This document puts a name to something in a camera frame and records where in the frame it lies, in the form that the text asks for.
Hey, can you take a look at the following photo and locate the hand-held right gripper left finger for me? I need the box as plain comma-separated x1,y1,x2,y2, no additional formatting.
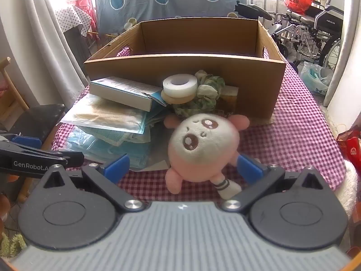
42,154,143,213

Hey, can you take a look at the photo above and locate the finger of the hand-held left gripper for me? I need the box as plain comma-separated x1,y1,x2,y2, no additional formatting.
0,131,42,150
0,143,85,166

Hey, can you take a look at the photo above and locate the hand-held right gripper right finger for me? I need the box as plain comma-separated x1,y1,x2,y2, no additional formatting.
221,155,324,213

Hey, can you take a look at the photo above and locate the light blue cloth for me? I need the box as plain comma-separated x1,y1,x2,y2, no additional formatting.
52,126,151,173

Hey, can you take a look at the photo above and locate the pink plush toy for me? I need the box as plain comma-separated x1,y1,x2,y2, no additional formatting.
164,113,251,201

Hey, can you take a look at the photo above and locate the cotton swab packet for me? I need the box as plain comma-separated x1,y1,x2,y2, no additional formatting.
60,93,150,134

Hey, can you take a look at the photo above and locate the gold packet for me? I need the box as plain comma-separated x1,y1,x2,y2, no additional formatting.
218,86,239,113

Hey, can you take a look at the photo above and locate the blue and white carton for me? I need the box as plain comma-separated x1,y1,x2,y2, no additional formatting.
90,76,170,112

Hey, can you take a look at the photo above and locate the beige tape roll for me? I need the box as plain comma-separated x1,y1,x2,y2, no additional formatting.
161,90,196,104

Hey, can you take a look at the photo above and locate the green patterned scrunchie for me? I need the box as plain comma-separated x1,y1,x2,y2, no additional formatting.
173,70,226,117

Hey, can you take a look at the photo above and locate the white tape roll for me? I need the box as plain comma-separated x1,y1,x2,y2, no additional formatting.
162,73,199,96

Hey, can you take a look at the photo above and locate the brown cardboard box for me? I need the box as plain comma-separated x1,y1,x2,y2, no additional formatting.
84,17,287,120

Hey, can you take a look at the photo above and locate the black seat cushion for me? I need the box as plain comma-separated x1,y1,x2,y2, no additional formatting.
24,104,65,147

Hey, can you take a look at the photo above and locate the yellow fluffy mat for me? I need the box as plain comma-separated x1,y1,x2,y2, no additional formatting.
0,231,26,257

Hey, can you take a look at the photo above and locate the white curtain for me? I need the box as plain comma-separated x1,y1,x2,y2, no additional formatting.
324,0,361,108
21,0,91,113

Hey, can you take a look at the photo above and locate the white fluffy stool cover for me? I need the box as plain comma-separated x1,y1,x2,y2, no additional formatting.
337,159,359,223

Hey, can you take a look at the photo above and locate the red gift bag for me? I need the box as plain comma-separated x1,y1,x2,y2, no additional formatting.
336,124,361,164

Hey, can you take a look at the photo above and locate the dark cloth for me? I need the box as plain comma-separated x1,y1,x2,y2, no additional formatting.
66,27,93,71

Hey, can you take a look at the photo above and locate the white plastic bag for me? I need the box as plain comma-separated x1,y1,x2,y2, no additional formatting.
300,61,335,96

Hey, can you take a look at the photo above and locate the white polka dot cloth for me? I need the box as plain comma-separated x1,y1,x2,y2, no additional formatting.
55,6,93,37

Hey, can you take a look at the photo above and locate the black padded seat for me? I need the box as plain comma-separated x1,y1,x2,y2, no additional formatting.
234,1,273,20

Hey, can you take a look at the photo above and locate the folded wheelchair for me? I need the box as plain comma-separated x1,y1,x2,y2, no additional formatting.
271,0,346,68

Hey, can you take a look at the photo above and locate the blue duvet with circles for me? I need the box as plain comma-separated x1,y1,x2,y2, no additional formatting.
94,0,247,38

